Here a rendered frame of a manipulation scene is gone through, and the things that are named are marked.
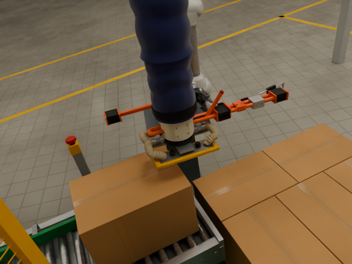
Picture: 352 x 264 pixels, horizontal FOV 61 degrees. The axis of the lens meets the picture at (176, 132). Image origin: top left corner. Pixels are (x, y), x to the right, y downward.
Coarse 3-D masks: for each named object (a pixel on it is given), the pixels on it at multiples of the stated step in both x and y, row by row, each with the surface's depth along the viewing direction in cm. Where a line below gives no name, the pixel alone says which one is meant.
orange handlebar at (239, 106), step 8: (264, 96) 166; (272, 96) 164; (232, 104) 162; (240, 104) 160; (248, 104) 160; (120, 112) 170; (128, 112) 170; (232, 112) 159; (200, 120) 154; (152, 128) 153; (160, 128) 154
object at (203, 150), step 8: (192, 144) 157; (200, 144) 153; (216, 144) 155; (168, 152) 153; (176, 152) 153; (192, 152) 151; (200, 152) 151; (208, 152) 152; (160, 160) 149; (168, 160) 148; (176, 160) 148; (184, 160) 150; (160, 168) 147
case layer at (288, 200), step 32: (320, 128) 237; (256, 160) 219; (288, 160) 214; (320, 160) 210; (224, 192) 200; (256, 192) 196; (288, 192) 192; (320, 192) 188; (224, 224) 180; (256, 224) 177; (288, 224) 174; (320, 224) 171; (256, 256) 161; (288, 256) 159; (320, 256) 156
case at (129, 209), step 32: (128, 160) 178; (96, 192) 161; (128, 192) 157; (160, 192) 154; (192, 192) 158; (96, 224) 144; (128, 224) 151; (160, 224) 161; (192, 224) 172; (96, 256) 153; (128, 256) 164
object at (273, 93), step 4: (280, 88) 167; (268, 92) 167; (272, 92) 165; (276, 92) 164; (280, 92) 163; (284, 92) 163; (288, 92) 163; (276, 96) 161; (280, 96) 164; (284, 96) 165; (288, 96) 164; (276, 100) 163; (280, 100) 165; (284, 100) 166
